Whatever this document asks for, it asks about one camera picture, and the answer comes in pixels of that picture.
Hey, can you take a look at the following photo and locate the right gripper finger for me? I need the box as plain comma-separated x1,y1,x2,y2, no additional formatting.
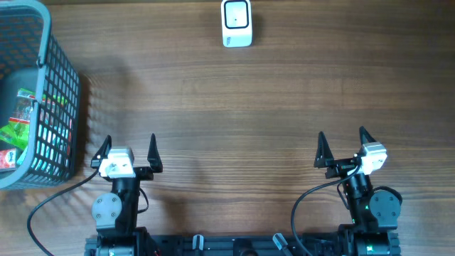
314,132,334,168
359,126,376,144

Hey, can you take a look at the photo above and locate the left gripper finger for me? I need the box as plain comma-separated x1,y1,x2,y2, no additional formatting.
92,135,112,161
147,133,163,173

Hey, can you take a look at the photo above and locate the green snack bag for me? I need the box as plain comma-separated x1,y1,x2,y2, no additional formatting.
1,88,36,150

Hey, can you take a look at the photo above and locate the red small box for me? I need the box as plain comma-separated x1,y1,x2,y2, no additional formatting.
0,149,18,171

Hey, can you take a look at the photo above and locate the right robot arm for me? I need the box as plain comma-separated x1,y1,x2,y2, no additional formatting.
314,127,402,256

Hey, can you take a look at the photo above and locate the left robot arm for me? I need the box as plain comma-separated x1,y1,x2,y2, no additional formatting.
85,134,164,256

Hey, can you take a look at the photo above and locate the white barcode scanner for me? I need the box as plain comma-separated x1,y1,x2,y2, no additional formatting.
220,0,253,48

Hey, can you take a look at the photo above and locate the grey plastic shopping basket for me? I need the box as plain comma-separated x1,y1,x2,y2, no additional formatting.
1,1,82,190

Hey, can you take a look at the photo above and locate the right black cable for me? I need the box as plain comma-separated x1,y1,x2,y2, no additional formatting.
290,164,362,256

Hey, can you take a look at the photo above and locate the black cable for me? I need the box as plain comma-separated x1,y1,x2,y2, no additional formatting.
290,164,362,256
27,169,100,256

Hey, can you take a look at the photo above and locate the left black cable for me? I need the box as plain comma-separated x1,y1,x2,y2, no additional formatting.
27,169,100,256

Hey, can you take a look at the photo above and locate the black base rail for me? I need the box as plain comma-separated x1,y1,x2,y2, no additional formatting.
84,233,402,256

